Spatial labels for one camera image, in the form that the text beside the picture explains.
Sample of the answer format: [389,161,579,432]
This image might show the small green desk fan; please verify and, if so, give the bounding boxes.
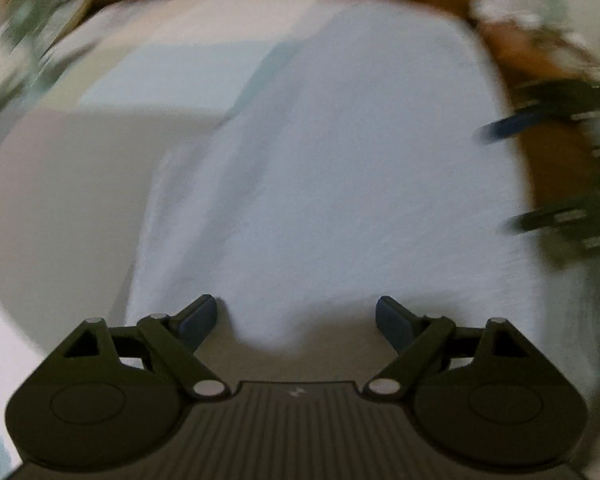
[0,0,94,84]

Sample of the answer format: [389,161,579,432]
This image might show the patchwork floral bed sheet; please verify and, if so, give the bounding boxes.
[0,0,600,479]

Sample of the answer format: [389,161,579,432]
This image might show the light grey sweatpants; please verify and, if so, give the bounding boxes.
[126,1,600,396]

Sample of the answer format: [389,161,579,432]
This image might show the clutter on nightstand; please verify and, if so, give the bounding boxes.
[469,0,600,82]

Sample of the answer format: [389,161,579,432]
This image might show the wooden nightstand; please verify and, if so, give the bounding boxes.
[477,22,594,208]

